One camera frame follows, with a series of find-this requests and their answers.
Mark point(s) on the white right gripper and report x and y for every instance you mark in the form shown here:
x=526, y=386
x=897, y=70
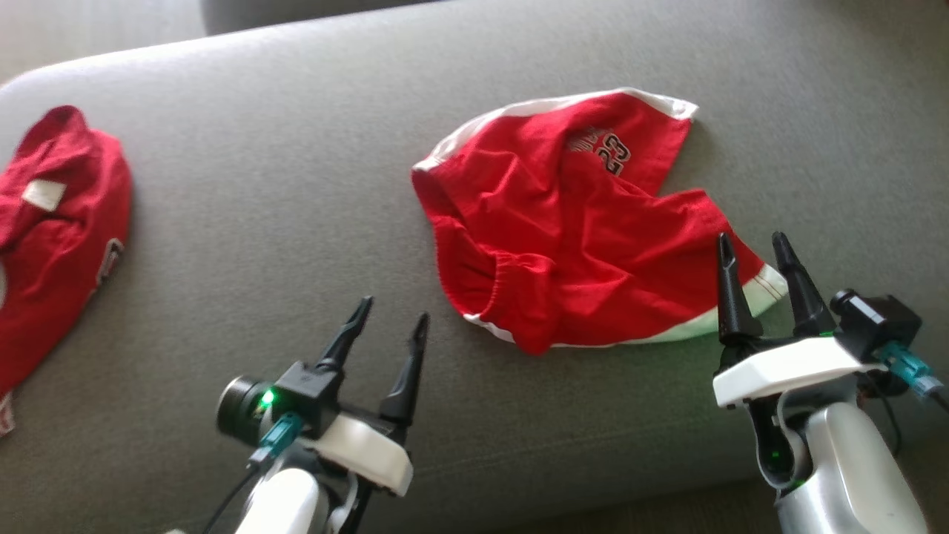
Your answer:
x=793, y=367

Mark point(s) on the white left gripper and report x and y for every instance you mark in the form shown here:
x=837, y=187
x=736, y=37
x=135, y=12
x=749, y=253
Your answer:
x=371, y=452

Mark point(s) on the red shorts with white stripes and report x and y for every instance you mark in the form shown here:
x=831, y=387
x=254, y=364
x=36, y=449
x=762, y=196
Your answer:
x=563, y=237

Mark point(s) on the red jersey with white sleeves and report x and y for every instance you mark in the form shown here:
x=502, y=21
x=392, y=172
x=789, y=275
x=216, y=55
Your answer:
x=52, y=259

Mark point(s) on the large grey sofa seat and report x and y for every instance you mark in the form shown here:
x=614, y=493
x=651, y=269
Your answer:
x=259, y=185

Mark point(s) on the grey sofa cushion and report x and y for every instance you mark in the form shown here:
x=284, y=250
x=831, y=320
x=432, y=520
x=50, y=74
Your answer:
x=296, y=11

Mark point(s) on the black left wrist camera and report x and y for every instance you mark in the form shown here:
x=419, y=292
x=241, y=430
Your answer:
x=296, y=393

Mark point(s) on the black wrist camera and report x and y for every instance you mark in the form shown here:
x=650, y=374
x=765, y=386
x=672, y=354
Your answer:
x=296, y=393
x=878, y=322

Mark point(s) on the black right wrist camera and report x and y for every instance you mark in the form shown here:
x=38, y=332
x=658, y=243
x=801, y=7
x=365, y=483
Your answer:
x=878, y=322

